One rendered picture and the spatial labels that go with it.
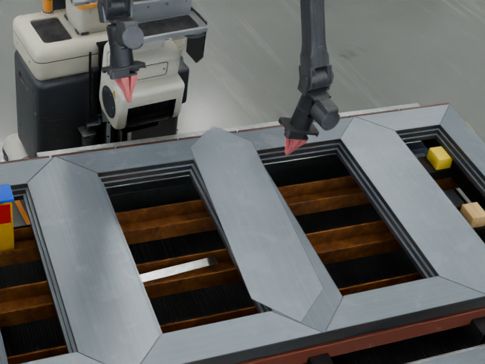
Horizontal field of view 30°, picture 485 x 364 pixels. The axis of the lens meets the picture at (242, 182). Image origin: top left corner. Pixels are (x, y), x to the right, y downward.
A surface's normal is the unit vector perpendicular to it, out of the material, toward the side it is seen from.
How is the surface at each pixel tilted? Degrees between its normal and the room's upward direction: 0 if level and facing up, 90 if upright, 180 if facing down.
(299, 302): 0
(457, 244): 0
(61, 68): 90
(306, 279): 0
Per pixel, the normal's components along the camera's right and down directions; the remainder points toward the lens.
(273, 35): 0.12, -0.77
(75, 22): -0.87, 0.26
